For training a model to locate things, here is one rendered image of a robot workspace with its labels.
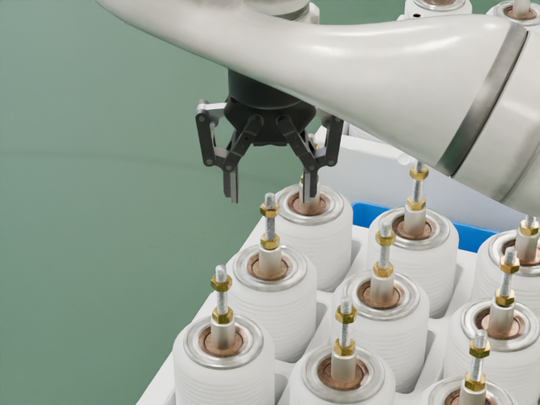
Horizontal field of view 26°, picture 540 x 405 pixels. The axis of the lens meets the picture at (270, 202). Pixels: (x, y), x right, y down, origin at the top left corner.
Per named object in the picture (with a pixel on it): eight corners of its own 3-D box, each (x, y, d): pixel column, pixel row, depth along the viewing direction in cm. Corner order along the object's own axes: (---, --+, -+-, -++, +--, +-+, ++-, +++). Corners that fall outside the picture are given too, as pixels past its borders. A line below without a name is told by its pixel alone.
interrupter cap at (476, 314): (464, 296, 115) (464, 291, 115) (542, 308, 114) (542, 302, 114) (456, 347, 109) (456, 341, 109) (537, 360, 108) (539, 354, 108)
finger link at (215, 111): (242, 91, 108) (248, 111, 109) (194, 100, 109) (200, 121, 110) (241, 104, 106) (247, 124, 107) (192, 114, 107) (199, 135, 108)
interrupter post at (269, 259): (255, 276, 118) (255, 249, 116) (261, 261, 120) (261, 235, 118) (278, 280, 117) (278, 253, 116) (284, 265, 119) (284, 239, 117)
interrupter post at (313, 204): (300, 214, 126) (300, 190, 125) (296, 202, 128) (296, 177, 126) (321, 212, 127) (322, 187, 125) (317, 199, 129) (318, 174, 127)
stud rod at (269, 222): (263, 255, 118) (263, 194, 113) (271, 251, 118) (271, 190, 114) (268, 260, 117) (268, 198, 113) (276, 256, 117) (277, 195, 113)
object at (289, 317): (215, 418, 126) (210, 289, 116) (240, 359, 134) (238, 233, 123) (301, 435, 124) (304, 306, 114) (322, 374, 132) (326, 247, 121)
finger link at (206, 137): (207, 97, 108) (224, 149, 112) (189, 101, 109) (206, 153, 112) (206, 112, 106) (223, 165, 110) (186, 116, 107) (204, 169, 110)
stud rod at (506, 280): (501, 317, 110) (510, 254, 106) (494, 310, 111) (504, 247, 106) (509, 313, 110) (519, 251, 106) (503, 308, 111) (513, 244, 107)
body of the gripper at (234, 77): (220, 71, 101) (222, 162, 107) (318, 71, 101) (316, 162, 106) (223, 31, 107) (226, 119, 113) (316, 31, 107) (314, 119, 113)
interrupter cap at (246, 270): (222, 287, 117) (222, 281, 116) (244, 242, 122) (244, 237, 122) (296, 300, 115) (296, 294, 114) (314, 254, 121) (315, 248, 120)
